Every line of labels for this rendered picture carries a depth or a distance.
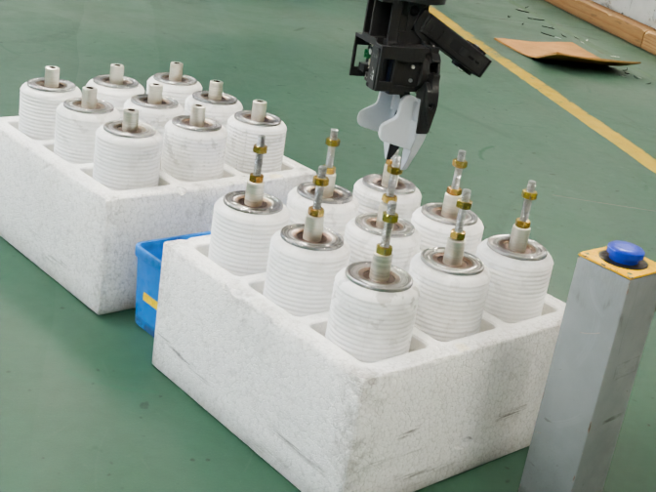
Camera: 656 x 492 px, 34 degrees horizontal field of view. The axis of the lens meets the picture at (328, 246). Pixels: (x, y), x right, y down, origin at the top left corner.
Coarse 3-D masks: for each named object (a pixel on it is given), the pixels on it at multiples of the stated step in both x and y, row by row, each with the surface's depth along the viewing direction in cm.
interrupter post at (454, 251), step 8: (448, 240) 123; (456, 240) 123; (464, 240) 124; (448, 248) 124; (456, 248) 123; (464, 248) 124; (448, 256) 124; (456, 256) 124; (448, 264) 124; (456, 264) 124
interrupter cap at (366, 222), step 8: (360, 216) 134; (368, 216) 134; (376, 216) 135; (360, 224) 131; (368, 224) 132; (400, 224) 134; (408, 224) 134; (376, 232) 129; (392, 232) 130; (400, 232) 131; (408, 232) 131
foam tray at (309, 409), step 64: (192, 256) 133; (192, 320) 133; (256, 320) 123; (320, 320) 122; (192, 384) 135; (256, 384) 125; (320, 384) 115; (384, 384) 112; (448, 384) 120; (512, 384) 129; (256, 448) 126; (320, 448) 117; (384, 448) 117; (448, 448) 125; (512, 448) 135
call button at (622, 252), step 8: (616, 240) 117; (608, 248) 115; (616, 248) 114; (624, 248) 115; (632, 248) 115; (640, 248) 115; (616, 256) 114; (624, 256) 114; (632, 256) 113; (640, 256) 114; (624, 264) 114; (632, 264) 114
